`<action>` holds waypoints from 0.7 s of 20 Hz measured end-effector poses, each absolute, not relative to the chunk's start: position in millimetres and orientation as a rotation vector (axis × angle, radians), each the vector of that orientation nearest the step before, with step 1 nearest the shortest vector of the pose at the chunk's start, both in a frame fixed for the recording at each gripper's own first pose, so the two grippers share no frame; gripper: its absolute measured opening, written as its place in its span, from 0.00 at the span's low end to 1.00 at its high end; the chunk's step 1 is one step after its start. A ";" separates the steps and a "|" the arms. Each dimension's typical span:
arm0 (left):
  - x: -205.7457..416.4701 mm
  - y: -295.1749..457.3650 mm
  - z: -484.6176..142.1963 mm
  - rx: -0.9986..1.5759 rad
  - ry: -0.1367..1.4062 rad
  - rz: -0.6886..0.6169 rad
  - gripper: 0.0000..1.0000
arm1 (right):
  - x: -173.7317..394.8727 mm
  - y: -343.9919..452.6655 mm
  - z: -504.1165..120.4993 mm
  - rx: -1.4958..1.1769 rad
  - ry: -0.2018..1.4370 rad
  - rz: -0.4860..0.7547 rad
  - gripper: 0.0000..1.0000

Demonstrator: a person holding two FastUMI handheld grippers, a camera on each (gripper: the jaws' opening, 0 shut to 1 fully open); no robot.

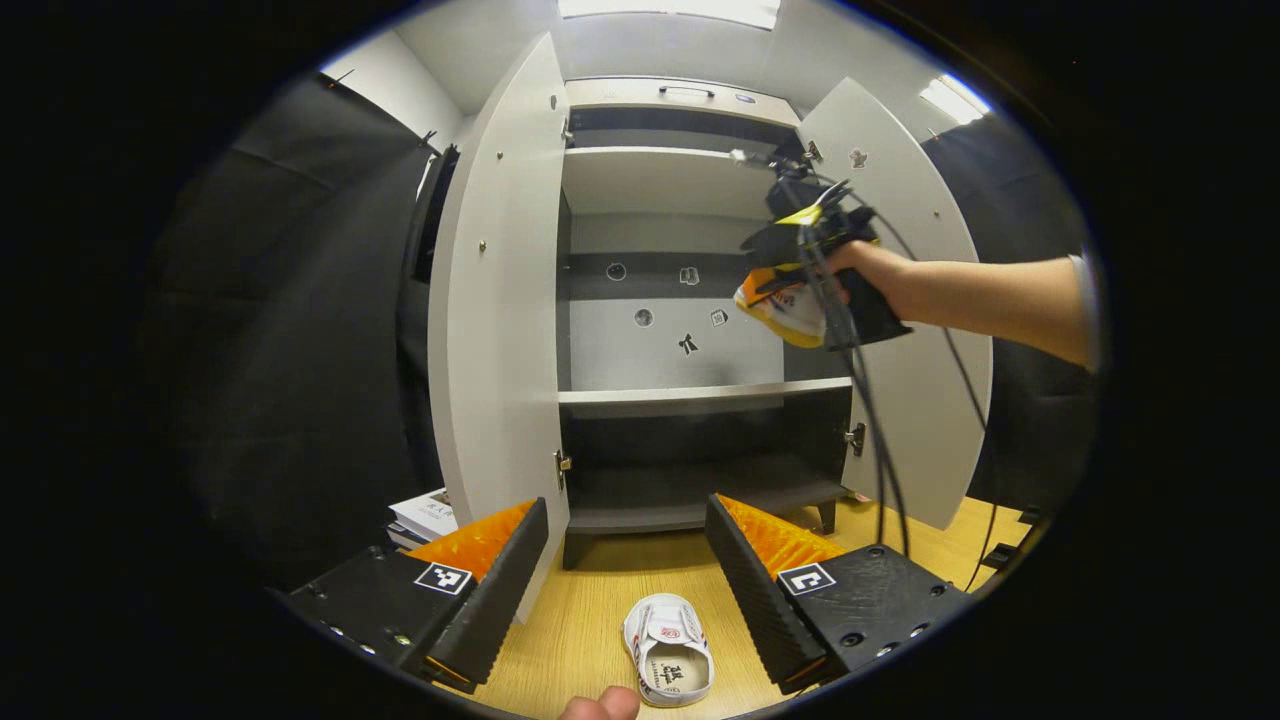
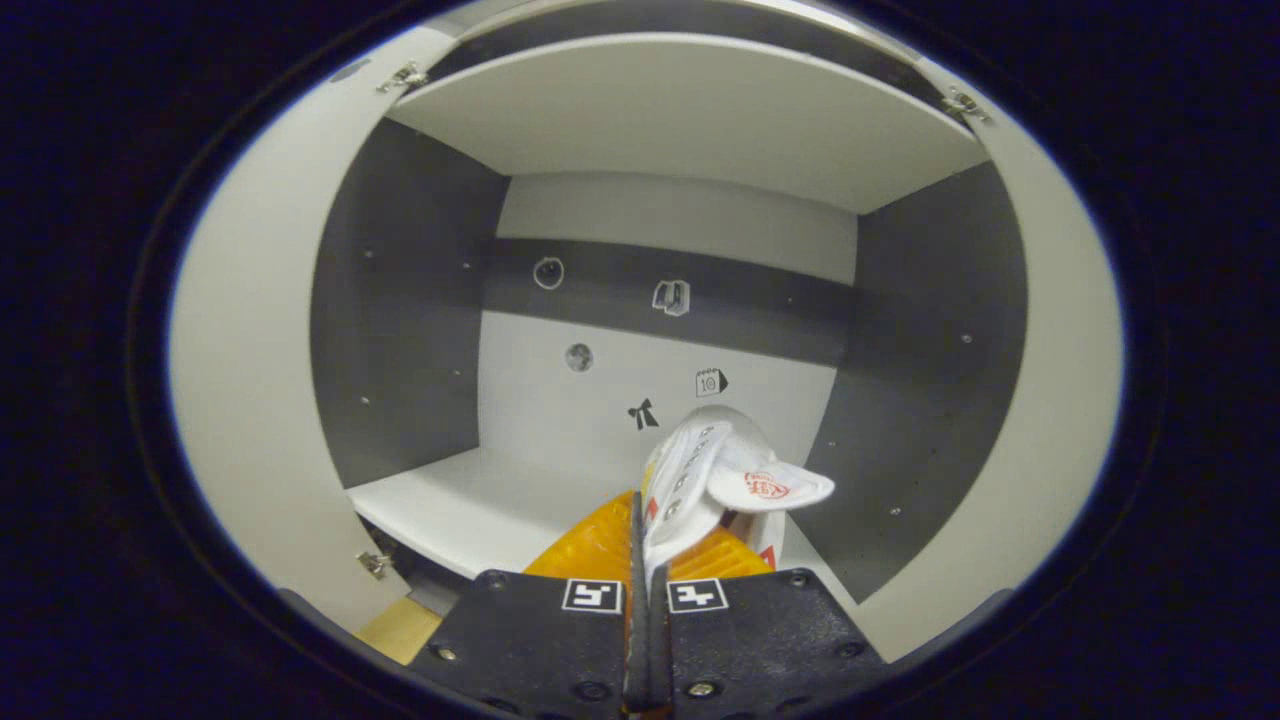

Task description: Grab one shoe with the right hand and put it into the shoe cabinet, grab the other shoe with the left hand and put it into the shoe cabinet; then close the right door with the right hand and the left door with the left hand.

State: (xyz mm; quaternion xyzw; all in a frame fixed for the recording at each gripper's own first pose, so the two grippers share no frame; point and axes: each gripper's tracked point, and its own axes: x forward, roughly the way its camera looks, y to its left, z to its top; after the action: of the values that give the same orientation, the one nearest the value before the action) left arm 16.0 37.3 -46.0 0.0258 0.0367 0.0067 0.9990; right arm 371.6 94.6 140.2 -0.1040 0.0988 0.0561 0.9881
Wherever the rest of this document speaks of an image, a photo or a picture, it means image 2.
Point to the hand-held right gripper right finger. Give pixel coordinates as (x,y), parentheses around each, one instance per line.
(760,640)

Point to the grey cabinet door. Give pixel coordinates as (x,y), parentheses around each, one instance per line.
(1060,400)
(260,350)

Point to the grey shoe cabinet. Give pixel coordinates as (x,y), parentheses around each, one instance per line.
(680,130)

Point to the white shoe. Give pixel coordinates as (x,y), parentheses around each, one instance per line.
(690,480)

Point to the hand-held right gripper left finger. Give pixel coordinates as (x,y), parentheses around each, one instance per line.
(530,640)

